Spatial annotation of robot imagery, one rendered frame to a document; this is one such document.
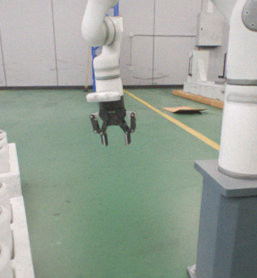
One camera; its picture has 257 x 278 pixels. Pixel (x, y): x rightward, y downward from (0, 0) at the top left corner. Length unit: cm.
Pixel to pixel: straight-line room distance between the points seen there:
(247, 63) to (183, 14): 677
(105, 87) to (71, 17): 615
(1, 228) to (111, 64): 46
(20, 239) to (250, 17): 57
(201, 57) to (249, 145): 447
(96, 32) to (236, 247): 56
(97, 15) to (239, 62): 36
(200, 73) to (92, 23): 420
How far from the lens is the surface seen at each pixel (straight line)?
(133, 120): 74
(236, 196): 50
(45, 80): 681
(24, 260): 53
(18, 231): 60
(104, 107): 73
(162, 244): 83
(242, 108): 50
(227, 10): 58
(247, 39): 50
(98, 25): 69
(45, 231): 92
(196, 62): 491
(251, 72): 50
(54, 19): 685
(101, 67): 71
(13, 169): 94
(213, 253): 60
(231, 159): 53
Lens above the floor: 50
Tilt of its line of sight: 15 degrees down
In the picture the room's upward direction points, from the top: straight up
